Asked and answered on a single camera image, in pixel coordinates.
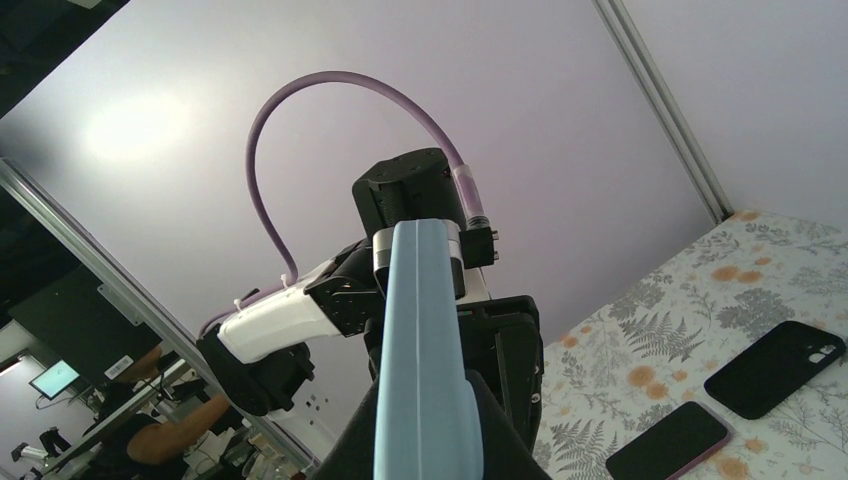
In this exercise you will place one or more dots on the person in background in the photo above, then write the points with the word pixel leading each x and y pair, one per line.
pixel 142 447

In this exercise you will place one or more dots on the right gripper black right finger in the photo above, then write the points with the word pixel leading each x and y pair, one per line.
pixel 506 457

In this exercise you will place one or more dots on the background computer monitor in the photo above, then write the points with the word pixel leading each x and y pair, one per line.
pixel 54 380

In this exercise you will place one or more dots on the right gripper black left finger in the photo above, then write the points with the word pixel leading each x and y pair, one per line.
pixel 352 457

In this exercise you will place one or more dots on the black smartphone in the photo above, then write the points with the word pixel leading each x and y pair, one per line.
pixel 671 447

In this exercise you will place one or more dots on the aluminium corner frame post left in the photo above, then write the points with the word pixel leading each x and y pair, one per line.
pixel 646 72

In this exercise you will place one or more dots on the floral patterned table mat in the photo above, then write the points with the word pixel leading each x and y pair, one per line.
pixel 638 358

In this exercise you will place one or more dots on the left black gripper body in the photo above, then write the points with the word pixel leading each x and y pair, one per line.
pixel 500 340

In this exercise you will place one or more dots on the black phone case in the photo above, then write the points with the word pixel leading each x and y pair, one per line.
pixel 774 367

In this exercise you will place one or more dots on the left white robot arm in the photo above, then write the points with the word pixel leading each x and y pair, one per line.
pixel 258 350

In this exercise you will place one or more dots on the light blue phone case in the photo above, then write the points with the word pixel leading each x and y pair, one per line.
pixel 427 423

